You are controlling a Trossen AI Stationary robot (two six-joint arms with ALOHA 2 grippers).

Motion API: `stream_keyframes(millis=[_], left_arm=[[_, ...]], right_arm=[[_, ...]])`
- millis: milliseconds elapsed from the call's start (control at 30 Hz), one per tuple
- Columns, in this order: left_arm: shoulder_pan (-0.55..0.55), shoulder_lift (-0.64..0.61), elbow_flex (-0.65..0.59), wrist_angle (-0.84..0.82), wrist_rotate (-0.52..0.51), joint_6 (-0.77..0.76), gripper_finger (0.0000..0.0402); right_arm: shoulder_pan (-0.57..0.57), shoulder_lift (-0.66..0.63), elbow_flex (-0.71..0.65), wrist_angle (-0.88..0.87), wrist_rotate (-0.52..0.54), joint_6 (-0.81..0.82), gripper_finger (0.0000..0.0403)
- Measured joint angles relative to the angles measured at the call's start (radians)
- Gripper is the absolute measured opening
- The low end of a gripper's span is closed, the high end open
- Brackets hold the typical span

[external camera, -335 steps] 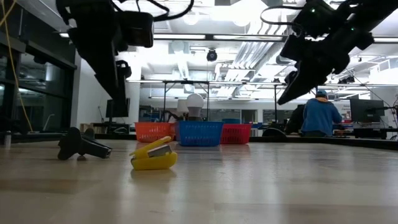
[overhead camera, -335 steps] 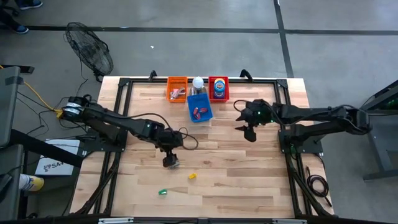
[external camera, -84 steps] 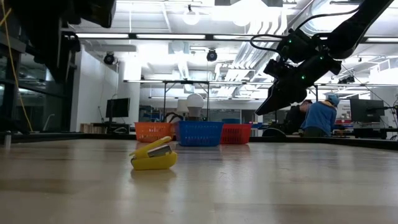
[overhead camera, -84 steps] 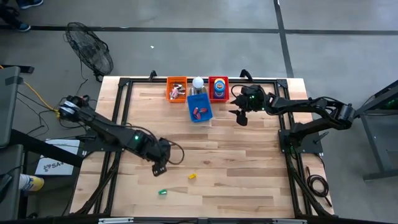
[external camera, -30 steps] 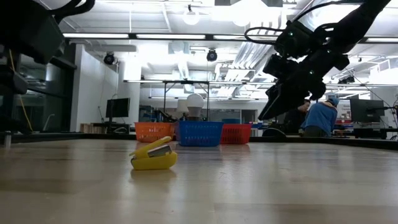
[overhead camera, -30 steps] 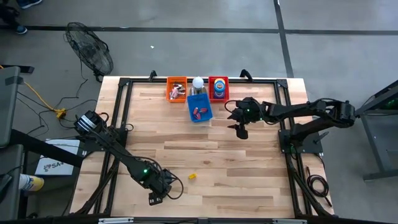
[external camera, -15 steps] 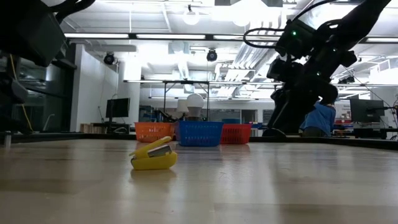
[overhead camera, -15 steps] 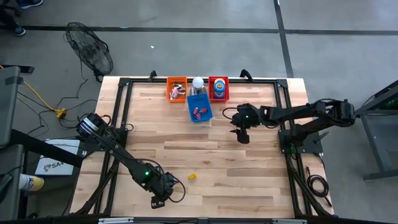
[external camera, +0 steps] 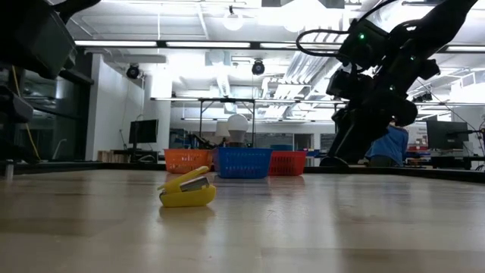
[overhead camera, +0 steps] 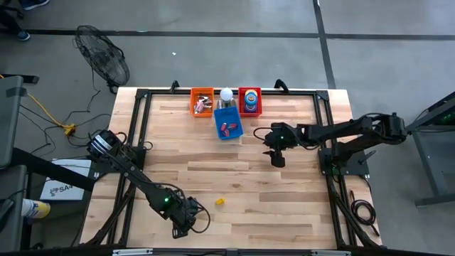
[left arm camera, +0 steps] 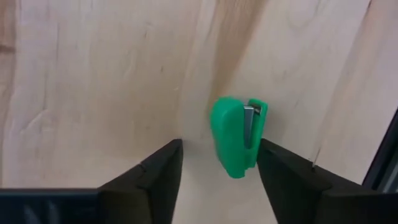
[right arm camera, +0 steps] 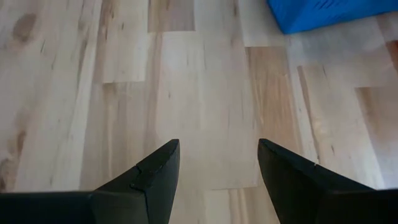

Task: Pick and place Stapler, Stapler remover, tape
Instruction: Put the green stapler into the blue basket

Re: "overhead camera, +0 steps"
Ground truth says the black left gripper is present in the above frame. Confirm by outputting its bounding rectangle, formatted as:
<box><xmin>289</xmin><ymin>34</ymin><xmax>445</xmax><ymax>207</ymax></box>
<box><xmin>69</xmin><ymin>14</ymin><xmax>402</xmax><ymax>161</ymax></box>
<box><xmin>161</xmin><ymin>193</ymin><xmax>204</xmax><ymax>240</ymax></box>

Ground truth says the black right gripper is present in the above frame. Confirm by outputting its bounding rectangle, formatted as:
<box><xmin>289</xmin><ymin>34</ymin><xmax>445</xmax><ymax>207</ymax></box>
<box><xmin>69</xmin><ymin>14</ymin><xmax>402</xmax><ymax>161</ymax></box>
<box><xmin>262</xmin><ymin>122</ymin><xmax>298</xmax><ymax>169</ymax></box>

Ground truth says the black crossbeam with silver brackets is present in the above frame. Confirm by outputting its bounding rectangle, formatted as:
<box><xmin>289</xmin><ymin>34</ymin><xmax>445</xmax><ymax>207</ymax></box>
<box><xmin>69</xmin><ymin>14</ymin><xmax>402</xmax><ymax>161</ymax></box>
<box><xmin>0</xmin><ymin>244</ymin><xmax>455</xmax><ymax>256</ymax></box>

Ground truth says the red plastic basket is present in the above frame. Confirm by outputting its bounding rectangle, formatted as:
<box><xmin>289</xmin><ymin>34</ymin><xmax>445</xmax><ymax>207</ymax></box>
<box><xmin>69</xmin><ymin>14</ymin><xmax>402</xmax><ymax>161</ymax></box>
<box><xmin>237</xmin><ymin>87</ymin><xmax>263</xmax><ymax>118</ymax></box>

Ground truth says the blue plastic basket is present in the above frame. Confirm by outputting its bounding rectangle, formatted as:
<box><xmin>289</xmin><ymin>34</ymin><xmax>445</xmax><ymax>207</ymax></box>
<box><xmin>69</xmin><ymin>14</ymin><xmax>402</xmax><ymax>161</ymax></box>
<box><xmin>213</xmin><ymin>107</ymin><xmax>245</xmax><ymax>141</ymax></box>

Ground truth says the white light bulb on base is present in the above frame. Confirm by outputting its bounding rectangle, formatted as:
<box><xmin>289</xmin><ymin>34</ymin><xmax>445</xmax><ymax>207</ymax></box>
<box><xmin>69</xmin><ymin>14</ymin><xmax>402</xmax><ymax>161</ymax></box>
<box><xmin>217</xmin><ymin>87</ymin><xmax>237</xmax><ymax>110</ymax></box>

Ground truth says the orange plastic basket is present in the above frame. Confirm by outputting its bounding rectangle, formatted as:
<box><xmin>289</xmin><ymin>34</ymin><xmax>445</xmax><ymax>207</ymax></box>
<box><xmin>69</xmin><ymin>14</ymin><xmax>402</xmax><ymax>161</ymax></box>
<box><xmin>190</xmin><ymin>87</ymin><xmax>215</xmax><ymax>118</ymax></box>

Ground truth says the white printed box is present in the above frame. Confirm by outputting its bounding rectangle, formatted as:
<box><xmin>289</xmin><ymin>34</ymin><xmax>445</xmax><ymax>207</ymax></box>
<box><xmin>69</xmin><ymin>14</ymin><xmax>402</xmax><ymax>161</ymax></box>
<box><xmin>39</xmin><ymin>159</ymin><xmax>92</xmax><ymax>202</ymax></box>

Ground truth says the black diagonal bar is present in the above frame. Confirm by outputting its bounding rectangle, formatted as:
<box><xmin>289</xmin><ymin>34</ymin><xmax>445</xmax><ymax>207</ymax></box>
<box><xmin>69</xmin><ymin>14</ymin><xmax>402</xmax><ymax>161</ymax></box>
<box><xmin>12</xmin><ymin>147</ymin><xmax>97</xmax><ymax>191</ymax></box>

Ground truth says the yellow and white bottle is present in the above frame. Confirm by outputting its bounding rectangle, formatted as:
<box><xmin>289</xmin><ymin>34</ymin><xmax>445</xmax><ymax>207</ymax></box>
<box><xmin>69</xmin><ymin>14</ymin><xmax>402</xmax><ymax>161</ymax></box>
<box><xmin>21</xmin><ymin>198</ymin><xmax>51</xmax><ymax>220</ymax></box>

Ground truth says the dark metal cart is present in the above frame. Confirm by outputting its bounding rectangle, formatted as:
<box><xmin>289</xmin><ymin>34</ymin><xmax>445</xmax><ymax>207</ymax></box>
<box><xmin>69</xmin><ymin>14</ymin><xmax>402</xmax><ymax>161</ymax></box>
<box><xmin>390</xmin><ymin>90</ymin><xmax>455</xmax><ymax>207</ymax></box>

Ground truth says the grey equipment case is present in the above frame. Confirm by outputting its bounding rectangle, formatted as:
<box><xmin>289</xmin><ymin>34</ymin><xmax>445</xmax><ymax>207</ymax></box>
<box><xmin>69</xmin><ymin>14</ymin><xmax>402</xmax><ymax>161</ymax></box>
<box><xmin>0</xmin><ymin>75</ymin><xmax>25</xmax><ymax>168</ymax></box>
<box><xmin>0</xmin><ymin>165</ymin><xmax>28</xmax><ymax>252</ymax></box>

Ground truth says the black floor fan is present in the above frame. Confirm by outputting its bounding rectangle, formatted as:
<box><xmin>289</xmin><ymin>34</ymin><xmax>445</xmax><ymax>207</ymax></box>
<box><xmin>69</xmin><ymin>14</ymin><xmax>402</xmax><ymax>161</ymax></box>
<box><xmin>73</xmin><ymin>23</ymin><xmax>131</xmax><ymax>94</ymax></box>

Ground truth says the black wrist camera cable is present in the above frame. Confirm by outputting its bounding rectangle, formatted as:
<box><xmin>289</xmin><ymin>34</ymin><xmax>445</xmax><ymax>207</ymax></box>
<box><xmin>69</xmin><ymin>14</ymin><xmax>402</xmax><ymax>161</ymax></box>
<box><xmin>252</xmin><ymin>127</ymin><xmax>273</xmax><ymax>144</ymax></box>

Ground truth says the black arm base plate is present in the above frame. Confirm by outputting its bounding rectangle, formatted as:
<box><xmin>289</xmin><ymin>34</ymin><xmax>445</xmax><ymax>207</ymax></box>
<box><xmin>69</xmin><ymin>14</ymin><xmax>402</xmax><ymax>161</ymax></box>
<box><xmin>90</xmin><ymin>145</ymin><xmax>146</xmax><ymax>175</ymax></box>
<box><xmin>318</xmin><ymin>147</ymin><xmax>370</xmax><ymax>176</ymax></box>

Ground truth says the coiled black cable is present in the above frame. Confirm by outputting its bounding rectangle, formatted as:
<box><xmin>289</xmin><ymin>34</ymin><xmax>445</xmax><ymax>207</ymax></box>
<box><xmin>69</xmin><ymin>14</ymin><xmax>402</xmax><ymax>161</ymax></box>
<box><xmin>349</xmin><ymin>190</ymin><xmax>380</xmax><ymax>238</ymax></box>

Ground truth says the black aluminium table frame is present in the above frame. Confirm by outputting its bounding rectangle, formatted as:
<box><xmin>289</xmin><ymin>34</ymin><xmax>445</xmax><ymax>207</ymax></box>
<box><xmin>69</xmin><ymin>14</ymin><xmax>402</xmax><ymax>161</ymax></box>
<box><xmin>80</xmin><ymin>78</ymin><xmax>383</xmax><ymax>250</ymax></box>

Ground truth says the yellow extension cable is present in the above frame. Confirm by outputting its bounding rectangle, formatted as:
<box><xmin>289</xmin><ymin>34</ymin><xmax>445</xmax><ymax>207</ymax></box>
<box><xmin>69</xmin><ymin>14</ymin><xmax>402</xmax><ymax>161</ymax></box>
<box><xmin>24</xmin><ymin>91</ymin><xmax>77</xmax><ymax>137</ymax></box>

